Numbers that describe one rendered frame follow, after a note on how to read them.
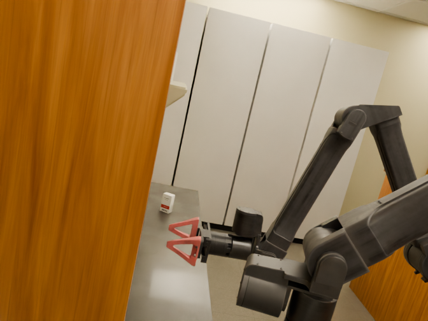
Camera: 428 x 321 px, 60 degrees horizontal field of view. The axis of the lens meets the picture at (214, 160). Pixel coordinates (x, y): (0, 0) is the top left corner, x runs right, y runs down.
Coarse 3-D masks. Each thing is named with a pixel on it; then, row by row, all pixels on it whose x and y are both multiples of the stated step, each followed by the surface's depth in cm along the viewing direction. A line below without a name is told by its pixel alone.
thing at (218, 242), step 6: (204, 222) 94; (204, 228) 92; (210, 234) 87; (216, 234) 89; (222, 234) 90; (228, 234) 91; (210, 240) 85; (216, 240) 88; (222, 240) 89; (228, 240) 89; (210, 246) 88; (216, 246) 88; (222, 246) 88; (204, 252) 88; (210, 252) 89; (216, 252) 89; (222, 252) 89; (228, 252) 89; (204, 258) 86
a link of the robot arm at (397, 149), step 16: (336, 112) 90; (368, 112) 82; (384, 112) 82; (400, 112) 82; (384, 128) 83; (400, 128) 83; (384, 144) 84; (400, 144) 84; (384, 160) 86; (400, 160) 84; (400, 176) 84; (416, 176) 84; (416, 240) 85
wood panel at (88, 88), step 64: (0, 0) 44; (64, 0) 44; (128, 0) 45; (0, 64) 45; (64, 64) 46; (128, 64) 46; (0, 128) 47; (64, 128) 48; (128, 128) 48; (0, 192) 49; (64, 192) 49; (128, 192) 50; (0, 256) 51; (64, 256) 51; (128, 256) 52; (0, 320) 53; (64, 320) 54
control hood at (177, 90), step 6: (174, 84) 59; (180, 84) 67; (174, 90) 55; (180, 90) 55; (186, 90) 56; (168, 96) 55; (174, 96) 56; (180, 96) 56; (168, 102) 56; (174, 102) 56
